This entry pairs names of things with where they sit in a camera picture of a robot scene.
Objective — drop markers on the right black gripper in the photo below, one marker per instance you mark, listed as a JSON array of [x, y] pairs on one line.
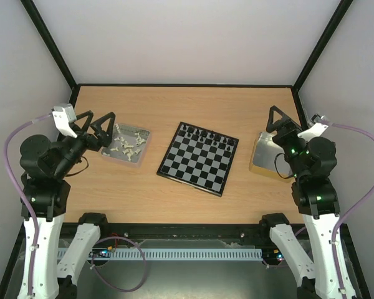
[[283, 132]]

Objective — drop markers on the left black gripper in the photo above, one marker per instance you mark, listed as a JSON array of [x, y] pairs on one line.
[[103, 139]]

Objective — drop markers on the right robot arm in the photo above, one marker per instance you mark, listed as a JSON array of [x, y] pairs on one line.
[[311, 157]]

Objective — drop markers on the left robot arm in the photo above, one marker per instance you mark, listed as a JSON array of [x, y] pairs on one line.
[[46, 165]]

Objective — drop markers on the right metal tray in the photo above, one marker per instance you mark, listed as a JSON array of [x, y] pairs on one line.
[[267, 160]]

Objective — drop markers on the metal tray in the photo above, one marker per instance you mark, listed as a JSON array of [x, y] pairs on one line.
[[129, 145], [267, 160]]

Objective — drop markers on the left metal tray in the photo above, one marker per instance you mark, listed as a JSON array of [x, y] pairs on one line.
[[129, 145]]

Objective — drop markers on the black white chessboard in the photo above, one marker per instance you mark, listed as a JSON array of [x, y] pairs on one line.
[[200, 158]]

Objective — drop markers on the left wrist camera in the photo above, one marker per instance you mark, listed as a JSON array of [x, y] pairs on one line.
[[64, 116]]

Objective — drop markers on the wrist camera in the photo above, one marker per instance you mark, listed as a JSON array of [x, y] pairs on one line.
[[317, 126], [64, 116]]

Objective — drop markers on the black metal frame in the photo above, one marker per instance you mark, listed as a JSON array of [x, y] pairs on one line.
[[42, 29]]

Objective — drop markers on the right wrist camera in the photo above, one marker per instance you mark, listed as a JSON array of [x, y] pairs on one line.
[[317, 126]]

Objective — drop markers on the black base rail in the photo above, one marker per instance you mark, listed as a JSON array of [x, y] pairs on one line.
[[242, 234]]

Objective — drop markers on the light blue cable duct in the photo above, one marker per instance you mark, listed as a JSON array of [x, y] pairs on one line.
[[183, 255]]

